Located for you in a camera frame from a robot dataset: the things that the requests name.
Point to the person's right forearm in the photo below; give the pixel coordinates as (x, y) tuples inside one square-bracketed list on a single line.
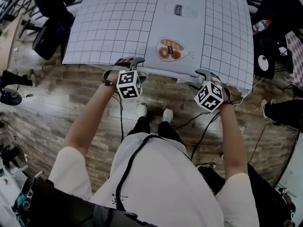
[(233, 141)]

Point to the white chair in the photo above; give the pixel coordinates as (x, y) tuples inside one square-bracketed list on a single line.
[(170, 74)]

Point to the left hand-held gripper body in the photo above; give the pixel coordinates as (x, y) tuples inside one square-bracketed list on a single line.
[(129, 84)]

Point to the person's white t-shirt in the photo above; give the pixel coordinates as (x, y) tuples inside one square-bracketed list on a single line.
[(161, 185)]

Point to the table with grid tablecloth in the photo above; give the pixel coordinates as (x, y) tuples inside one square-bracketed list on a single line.
[(175, 25)]

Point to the person's black trousers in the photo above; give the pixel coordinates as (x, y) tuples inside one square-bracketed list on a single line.
[(143, 126)]

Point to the black chest-mounted device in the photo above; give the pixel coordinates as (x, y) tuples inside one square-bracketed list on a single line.
[(66, 207)]

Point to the person's right hand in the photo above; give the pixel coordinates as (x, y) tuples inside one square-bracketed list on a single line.
[(226, 90)]

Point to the light wooden desk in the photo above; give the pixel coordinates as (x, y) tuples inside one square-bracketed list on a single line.
[(11, 41)]

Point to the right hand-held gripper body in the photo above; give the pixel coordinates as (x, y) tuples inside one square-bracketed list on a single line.
[(209, 96)]

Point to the white grid-patterned tablecloth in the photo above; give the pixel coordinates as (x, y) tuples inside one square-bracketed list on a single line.
[(113, 27)]

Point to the black mesh office chair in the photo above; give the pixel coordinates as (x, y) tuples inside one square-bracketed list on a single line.
[(279, 11)]

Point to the person's left hand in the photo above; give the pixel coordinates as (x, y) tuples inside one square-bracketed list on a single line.
[(110, 76)]

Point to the white round disc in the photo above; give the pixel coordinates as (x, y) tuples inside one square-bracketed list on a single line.
[(262, 62)]

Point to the person's left forearm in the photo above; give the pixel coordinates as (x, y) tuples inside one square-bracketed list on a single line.
[(90, 117)]

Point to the purple checked cloth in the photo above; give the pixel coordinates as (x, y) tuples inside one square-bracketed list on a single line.
[(296, 58)]

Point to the red-capped clear water bottle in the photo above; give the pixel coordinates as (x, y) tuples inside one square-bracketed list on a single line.
[(260, 27)]

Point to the person's right white shoe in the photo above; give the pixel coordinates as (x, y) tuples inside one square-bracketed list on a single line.
[(167, 115)]

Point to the person's left white shoe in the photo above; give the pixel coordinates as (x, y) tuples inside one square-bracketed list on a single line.
[(142, 109)]

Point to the person's white shoe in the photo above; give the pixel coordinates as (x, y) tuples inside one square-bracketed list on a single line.
[(167, 115), (142, 109)]

